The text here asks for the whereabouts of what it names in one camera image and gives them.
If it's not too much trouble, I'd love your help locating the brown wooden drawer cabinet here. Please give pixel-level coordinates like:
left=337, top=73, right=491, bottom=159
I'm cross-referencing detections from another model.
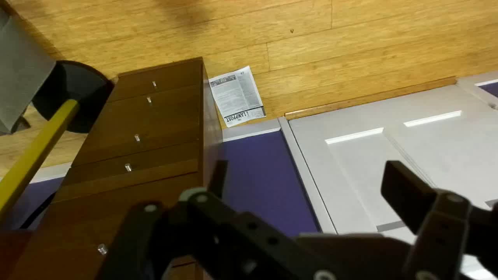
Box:
left=2, top=58, right=222, bottom=280

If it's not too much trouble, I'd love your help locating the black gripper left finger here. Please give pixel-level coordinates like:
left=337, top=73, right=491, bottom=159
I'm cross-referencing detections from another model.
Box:
left=94, top=160, right=332, bottom=280

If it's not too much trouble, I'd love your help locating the grey box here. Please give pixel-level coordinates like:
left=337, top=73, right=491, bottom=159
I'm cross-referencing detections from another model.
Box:
left=0, top=8, right=54, bottom=134

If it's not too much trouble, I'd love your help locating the yellow pole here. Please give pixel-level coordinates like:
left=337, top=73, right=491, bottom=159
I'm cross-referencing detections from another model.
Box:
left=0, top=100, right=79, bottom=218

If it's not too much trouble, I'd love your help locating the white printed paper sheet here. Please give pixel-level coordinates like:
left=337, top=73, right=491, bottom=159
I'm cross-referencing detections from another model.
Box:
left=208, top=66, right=265, bottom=128

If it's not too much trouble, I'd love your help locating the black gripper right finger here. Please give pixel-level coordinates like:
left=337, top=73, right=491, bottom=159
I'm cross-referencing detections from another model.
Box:
left=381, top=160, right=498, bottom=280

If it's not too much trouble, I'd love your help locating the white panel door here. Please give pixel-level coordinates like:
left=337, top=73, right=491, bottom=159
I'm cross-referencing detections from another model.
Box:
left=282, top=72, right=498, bottom=240

